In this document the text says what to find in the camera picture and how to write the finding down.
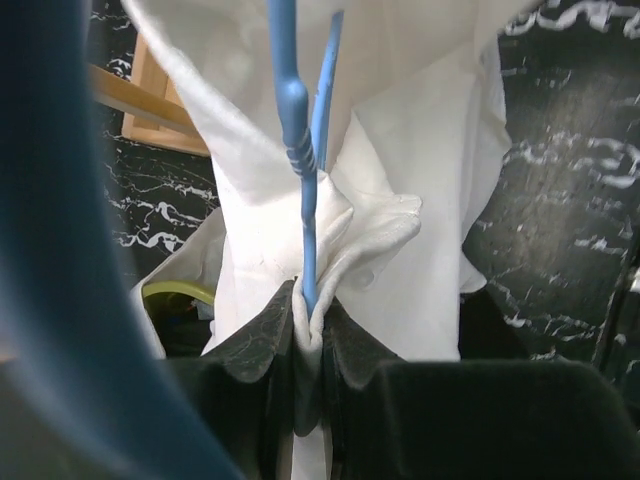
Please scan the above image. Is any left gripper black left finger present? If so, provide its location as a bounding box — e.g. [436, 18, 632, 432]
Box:
[0, 279, 296, 480]

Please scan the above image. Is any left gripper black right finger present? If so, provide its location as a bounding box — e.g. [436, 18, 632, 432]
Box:
[323, 303, 639, 479]

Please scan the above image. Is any blue wire hanger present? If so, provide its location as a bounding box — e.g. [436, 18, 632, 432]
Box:
[0, 0, 346, 480]

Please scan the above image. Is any white shirt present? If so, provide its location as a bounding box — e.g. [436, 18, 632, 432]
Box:
[124, 1, 526, 479]

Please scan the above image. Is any olive green garment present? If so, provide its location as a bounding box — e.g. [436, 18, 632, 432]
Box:
[141, 280, 215, 320]

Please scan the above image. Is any wooden clothes rack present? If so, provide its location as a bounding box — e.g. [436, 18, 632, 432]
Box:
[90, 36, 209, 157]

